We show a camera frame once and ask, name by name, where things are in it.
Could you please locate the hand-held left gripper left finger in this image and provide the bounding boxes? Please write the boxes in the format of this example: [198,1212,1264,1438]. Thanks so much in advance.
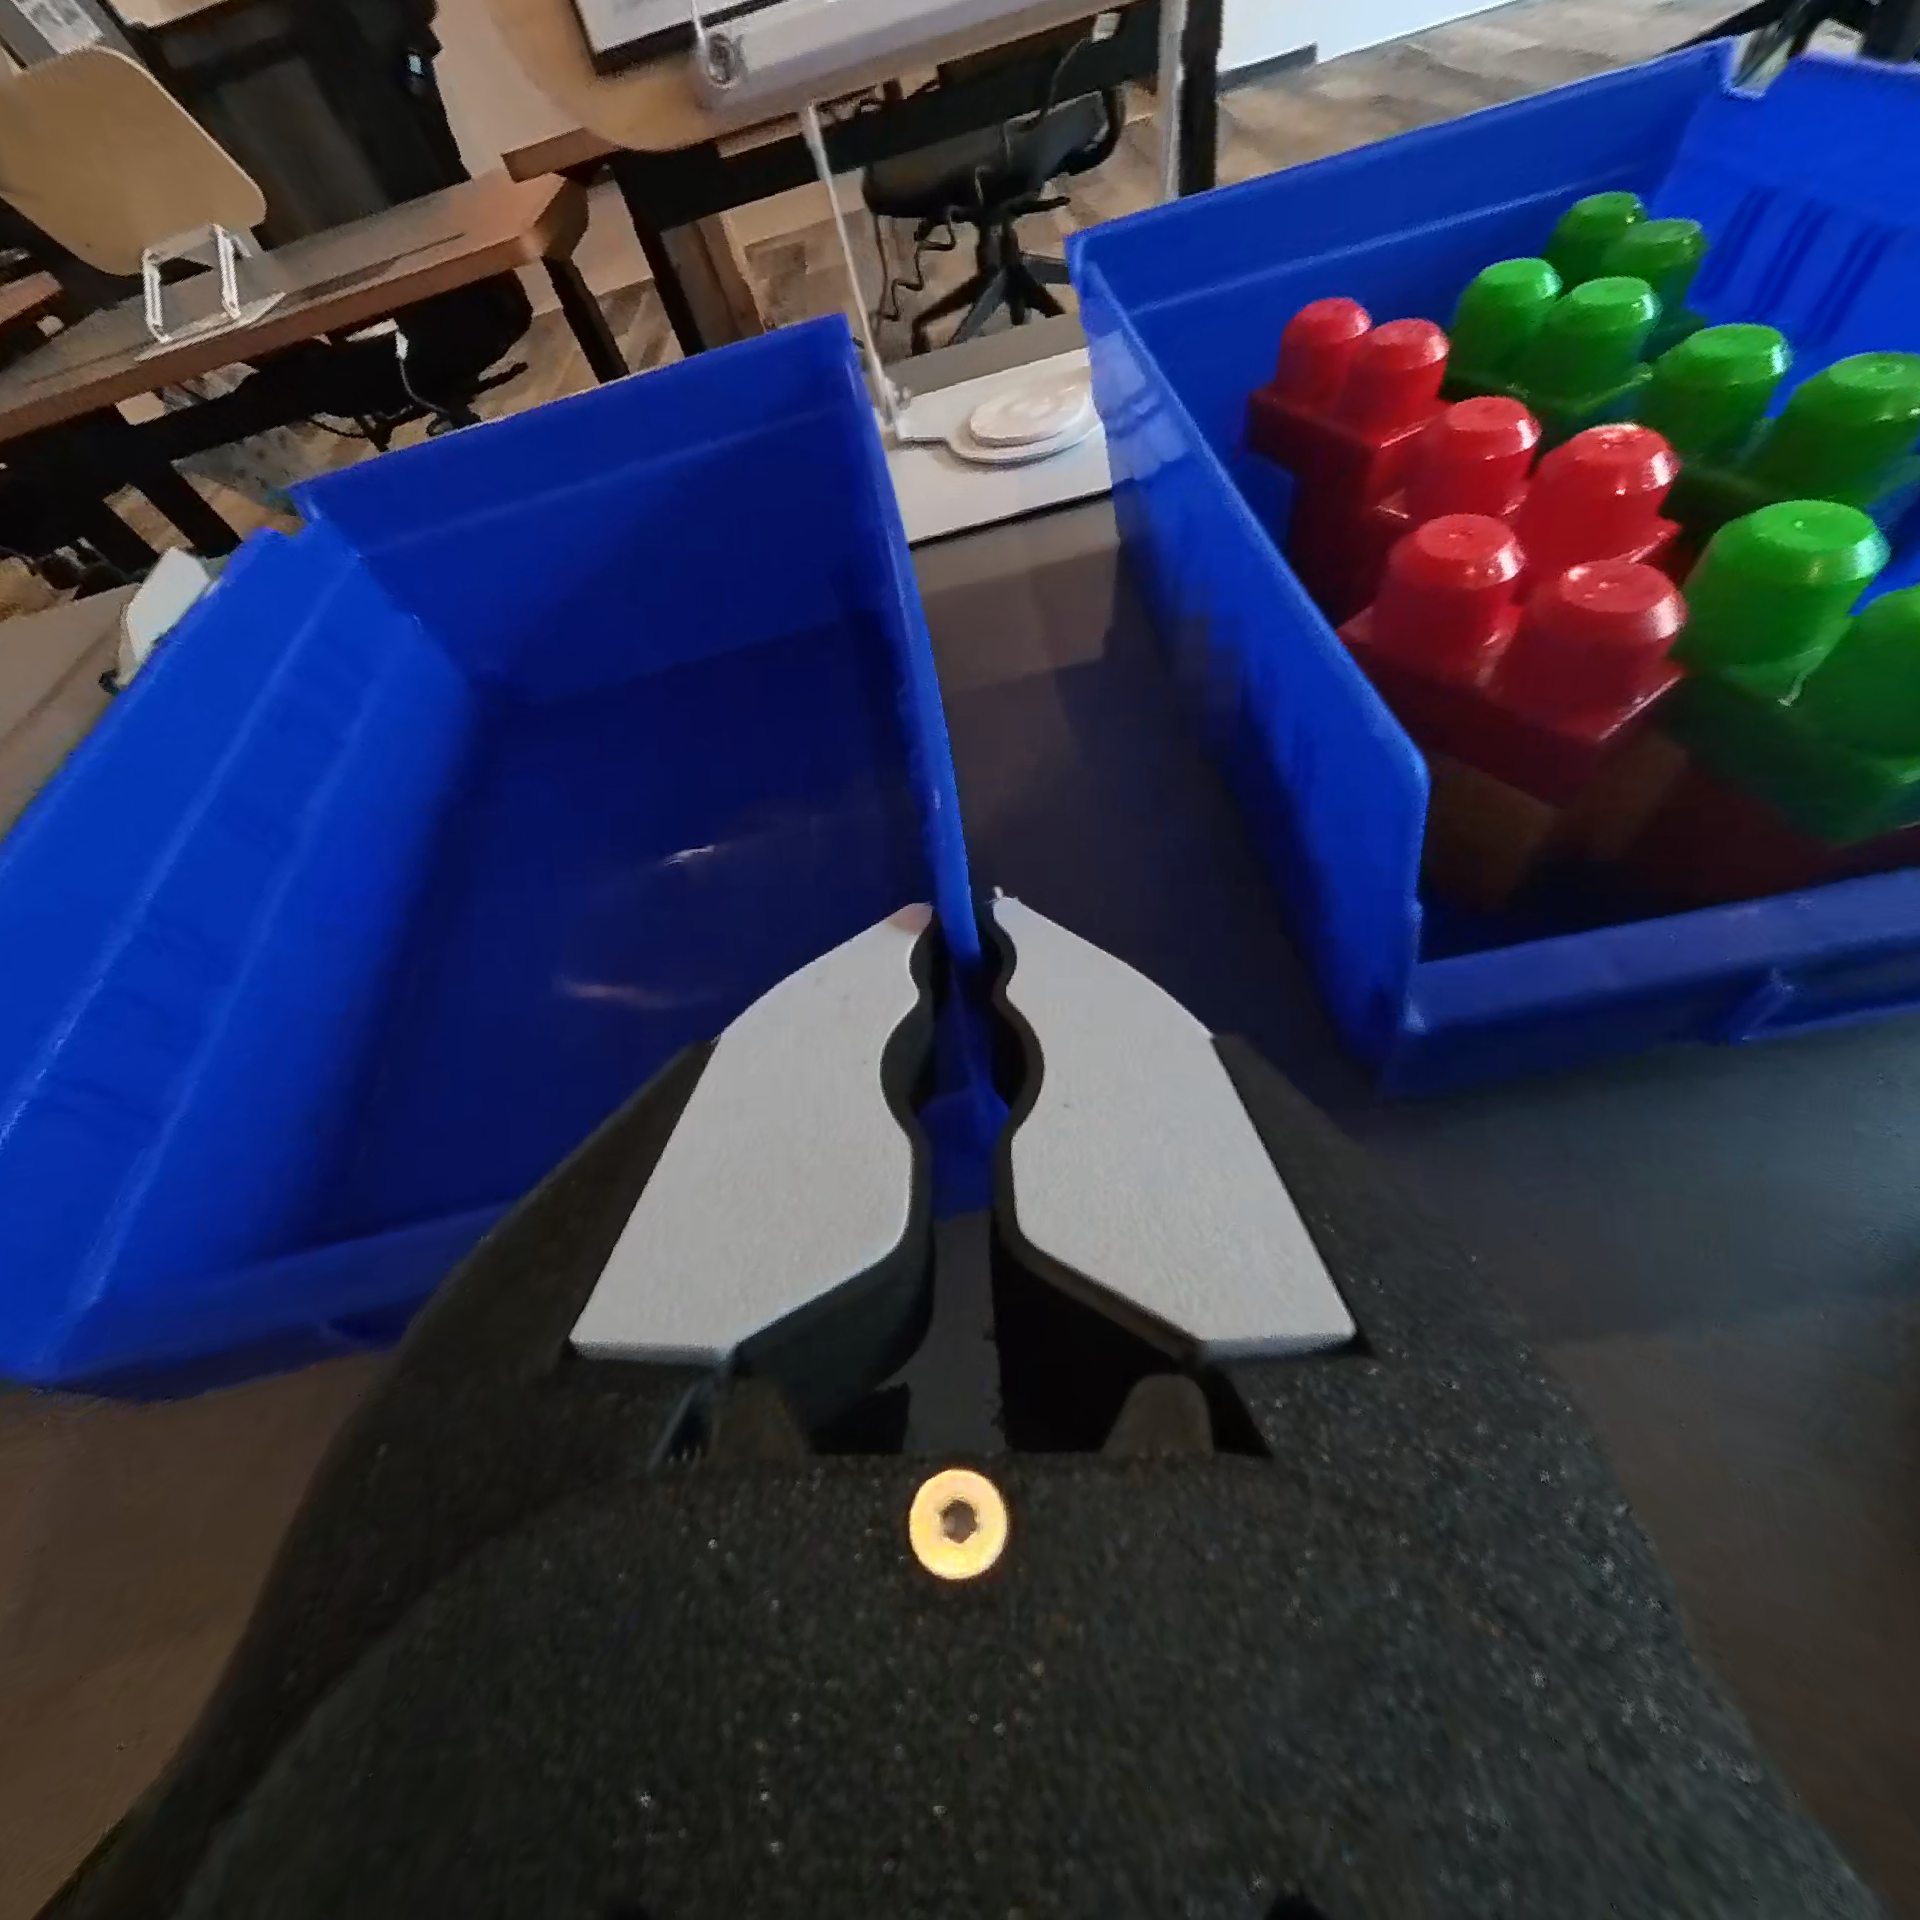
[573,902,946,1375]

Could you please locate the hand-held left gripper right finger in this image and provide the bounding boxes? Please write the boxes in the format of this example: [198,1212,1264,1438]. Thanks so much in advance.
[986,889,1360,1368]

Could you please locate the orange mega block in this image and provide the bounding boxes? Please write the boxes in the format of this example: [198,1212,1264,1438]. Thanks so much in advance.
[1427,751,1682,918]

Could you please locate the blue plastic object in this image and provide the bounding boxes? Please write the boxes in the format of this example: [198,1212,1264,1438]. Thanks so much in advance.
[0,318,998,1399]

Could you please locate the black office chair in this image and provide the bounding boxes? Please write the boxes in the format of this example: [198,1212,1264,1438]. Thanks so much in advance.
[866,74,1128,345]

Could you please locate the blue plastic bin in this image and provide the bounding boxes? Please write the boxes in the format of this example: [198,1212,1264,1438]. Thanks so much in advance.
[1065,36,1920,1097]

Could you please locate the clear acrylic stand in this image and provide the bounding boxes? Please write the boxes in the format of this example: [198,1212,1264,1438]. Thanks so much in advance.
[140,224,252,332]

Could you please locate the wooden table frame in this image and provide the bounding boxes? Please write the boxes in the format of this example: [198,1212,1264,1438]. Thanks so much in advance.
[0,178,587,450]

